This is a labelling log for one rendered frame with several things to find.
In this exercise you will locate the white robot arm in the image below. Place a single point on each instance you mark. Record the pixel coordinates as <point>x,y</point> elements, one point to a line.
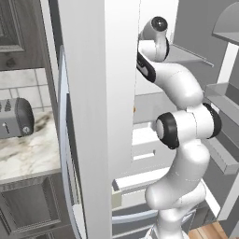
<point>183,124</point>

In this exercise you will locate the white fridge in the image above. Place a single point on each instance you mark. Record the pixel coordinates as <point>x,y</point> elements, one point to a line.
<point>149,146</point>

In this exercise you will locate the white fridge door with shelves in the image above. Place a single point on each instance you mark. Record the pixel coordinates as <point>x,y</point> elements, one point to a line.
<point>225,124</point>

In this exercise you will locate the grey base cupboard door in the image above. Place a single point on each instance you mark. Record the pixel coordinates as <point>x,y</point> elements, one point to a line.
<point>29,205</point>

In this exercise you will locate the grey toaster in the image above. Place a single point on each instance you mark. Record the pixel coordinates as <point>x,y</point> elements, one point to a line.
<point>17,118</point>

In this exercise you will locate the grey wall cupboard door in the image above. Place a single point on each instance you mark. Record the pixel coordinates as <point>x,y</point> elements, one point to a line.
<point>18,34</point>

